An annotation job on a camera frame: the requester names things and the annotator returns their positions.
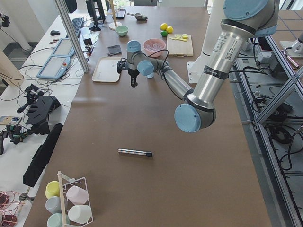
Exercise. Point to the mint green bowl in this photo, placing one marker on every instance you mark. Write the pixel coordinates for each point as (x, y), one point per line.
(121, 30)

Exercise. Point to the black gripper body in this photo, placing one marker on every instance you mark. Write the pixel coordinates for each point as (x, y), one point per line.
(133, 74)

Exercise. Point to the yellow lemon near board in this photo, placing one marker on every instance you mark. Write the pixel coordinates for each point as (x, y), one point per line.
(169, 30)

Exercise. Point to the wooden cutting board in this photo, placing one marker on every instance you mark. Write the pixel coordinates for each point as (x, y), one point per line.
(180, 48)

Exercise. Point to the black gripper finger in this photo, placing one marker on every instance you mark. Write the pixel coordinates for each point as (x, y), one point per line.
(134, 82)

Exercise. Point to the yellow lemon outer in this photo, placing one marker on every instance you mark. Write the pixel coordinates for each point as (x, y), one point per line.
(163, 26)

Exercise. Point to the white cup rack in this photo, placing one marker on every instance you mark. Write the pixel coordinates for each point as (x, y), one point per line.
(68, 202)

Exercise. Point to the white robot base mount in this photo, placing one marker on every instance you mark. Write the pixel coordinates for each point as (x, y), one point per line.
(203, 47)

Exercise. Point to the light blue cup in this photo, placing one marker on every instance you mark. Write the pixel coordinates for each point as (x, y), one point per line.
(150, 76)

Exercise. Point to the black keyboard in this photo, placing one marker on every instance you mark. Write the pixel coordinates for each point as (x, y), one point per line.
(77, 25)

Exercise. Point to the blue teach pendant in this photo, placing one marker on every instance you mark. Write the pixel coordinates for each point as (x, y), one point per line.
(54, 67)
(64, 48)

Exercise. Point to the cream rabbit tray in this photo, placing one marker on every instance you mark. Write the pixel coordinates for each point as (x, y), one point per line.
(106, 70)

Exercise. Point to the green lime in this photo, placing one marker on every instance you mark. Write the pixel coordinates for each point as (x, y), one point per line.
(164, 33)

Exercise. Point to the steel muddler black tip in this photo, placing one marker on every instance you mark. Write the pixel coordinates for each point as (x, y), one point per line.
(135, 152)

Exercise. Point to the metal ice scoop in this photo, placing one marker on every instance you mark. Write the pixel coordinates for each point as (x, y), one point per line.
(139, 16)

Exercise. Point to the yellow plastic knife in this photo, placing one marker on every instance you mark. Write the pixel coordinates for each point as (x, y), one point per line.
(179, 39)

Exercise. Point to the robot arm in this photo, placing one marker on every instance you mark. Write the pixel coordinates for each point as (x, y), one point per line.
(231, 23)

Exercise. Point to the grey folded cloth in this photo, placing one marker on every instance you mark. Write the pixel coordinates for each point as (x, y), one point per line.
(114, 50)

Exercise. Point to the blue teach pendant near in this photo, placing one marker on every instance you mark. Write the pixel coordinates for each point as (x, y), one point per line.
(54, 67)

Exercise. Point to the black computer mouse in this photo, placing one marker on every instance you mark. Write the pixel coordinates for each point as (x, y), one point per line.
(55, 32)

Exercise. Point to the wooden cup stand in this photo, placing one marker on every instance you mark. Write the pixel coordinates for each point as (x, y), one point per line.
(113, 25)

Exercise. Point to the blue teach pendant far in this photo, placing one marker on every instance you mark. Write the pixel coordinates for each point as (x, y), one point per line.
(64, 48)

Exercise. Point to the pink bowl of ice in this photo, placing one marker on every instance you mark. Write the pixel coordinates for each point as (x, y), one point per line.
(154, 47)

